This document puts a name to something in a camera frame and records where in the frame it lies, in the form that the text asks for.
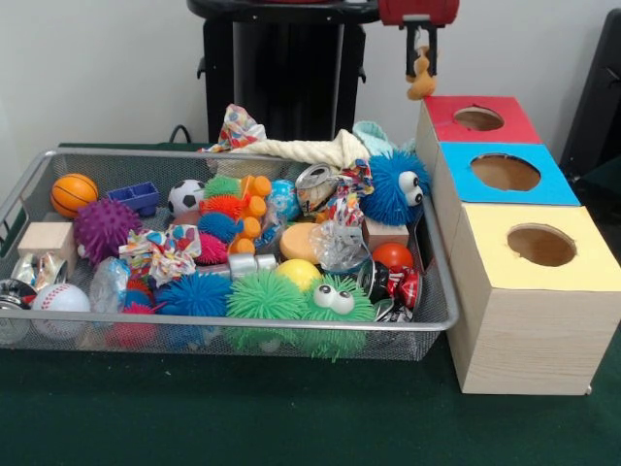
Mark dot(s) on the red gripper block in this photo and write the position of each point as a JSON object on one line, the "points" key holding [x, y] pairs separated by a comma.
{"points": [[419, 12]]}

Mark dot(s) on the small tan plush toy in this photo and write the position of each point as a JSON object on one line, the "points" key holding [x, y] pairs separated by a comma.
{"points": [[421, 85]]}

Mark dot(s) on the mint green muslin cloth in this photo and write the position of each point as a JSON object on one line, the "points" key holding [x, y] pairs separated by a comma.
{"points": [[374, 136]]}

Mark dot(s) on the blue spiky ball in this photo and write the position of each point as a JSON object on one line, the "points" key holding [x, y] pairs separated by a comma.
{"points": [[197, 294], [390, 189]]}

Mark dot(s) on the cream yellow muslin cloth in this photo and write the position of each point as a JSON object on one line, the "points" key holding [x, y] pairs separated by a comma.
{"points": [[301, 149]]}

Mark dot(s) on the long orange toy block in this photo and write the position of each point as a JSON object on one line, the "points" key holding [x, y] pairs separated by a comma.
{"points": [[250, 214]]}

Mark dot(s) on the purple plush toy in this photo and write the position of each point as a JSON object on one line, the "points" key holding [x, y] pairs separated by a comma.
{"points": [[105, 230]]}

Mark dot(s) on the shallow clear mesh bin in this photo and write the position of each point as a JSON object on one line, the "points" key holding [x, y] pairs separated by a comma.
{"points": [[437, 301]]}

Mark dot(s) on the wooden box with three holes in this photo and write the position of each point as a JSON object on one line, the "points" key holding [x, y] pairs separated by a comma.
{"points": [[534, 320]]}

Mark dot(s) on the silver drink can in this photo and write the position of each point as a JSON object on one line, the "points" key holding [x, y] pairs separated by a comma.
{"points": [[317, 184]]}

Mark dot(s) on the black upright panel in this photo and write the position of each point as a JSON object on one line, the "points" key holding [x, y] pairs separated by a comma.
{"points": [[597, 87]]}

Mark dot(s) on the crushed red soda can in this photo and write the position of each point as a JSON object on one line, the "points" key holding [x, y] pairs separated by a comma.
{"points": [[393, 283]]}

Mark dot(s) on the black and white soccer ball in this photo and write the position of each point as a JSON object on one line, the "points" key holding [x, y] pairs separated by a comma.
{"points": [[186, 196]]}

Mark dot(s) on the green furry googly-eyed toy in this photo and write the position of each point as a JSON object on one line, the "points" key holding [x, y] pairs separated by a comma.
{"points": [[335, 320]]}

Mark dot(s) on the green spiky ball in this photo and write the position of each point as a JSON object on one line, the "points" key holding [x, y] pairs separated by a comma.
{"points": [[264, 294]]}

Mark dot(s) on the small blue toy block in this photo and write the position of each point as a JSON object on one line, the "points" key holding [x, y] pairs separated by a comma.
{"points": [[134, 197]]}

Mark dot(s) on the small orange basketball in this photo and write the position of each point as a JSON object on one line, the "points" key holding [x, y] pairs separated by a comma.
{"points": [[74, 194]]}

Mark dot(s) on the dark green table cloth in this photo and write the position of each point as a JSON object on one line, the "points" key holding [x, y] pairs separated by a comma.
{"points": [[243, 417]]}

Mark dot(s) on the pale wooden block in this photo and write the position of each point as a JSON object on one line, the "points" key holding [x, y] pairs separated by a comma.
{"points": [[47, 243]]}

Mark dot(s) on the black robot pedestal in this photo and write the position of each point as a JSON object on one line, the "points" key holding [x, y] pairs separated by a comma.
{"points": [[281, 87]]}

